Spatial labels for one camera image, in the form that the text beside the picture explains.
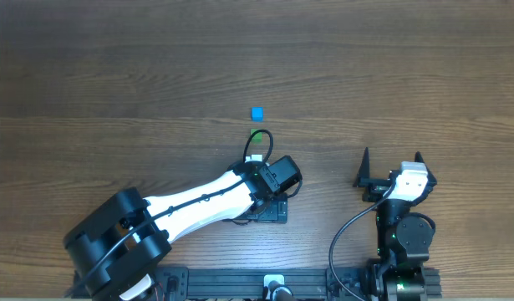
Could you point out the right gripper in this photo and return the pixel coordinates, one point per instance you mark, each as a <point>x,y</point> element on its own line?
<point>373,190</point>

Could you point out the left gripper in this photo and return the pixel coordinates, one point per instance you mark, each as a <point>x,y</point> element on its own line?
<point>273,211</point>

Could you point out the blue cube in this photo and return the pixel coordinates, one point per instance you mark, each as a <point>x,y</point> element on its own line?
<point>257,114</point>

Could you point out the white cube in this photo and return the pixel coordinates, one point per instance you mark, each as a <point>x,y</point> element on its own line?
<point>255,158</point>

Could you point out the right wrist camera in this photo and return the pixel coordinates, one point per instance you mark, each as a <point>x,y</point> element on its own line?
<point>411,182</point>

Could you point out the mounting rail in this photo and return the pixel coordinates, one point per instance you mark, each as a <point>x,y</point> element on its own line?
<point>231,284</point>

